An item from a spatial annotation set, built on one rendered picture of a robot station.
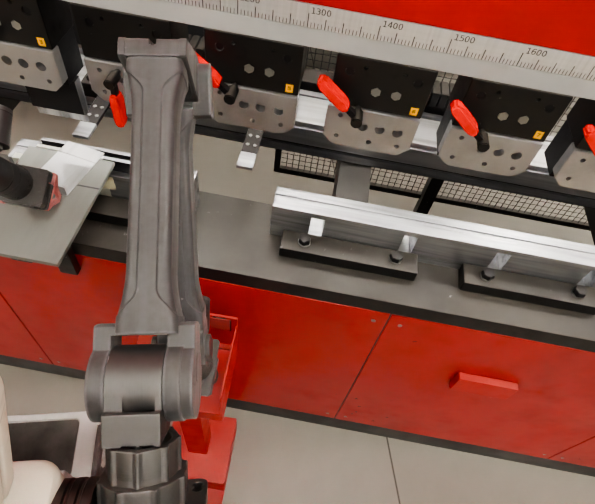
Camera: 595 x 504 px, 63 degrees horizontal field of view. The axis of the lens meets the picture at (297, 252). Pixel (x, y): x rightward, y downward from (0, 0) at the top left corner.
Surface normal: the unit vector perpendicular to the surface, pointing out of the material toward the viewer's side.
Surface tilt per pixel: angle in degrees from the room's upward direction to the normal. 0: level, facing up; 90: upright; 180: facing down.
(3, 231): 0
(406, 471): 0
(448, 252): 90
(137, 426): 37
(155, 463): 44
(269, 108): 90
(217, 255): 0
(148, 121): 26
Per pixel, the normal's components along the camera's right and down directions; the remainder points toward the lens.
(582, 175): -0.15, 0.79
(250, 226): 0.11, -0.58
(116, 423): 0.07, 0.02
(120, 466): -0.39, 0.03
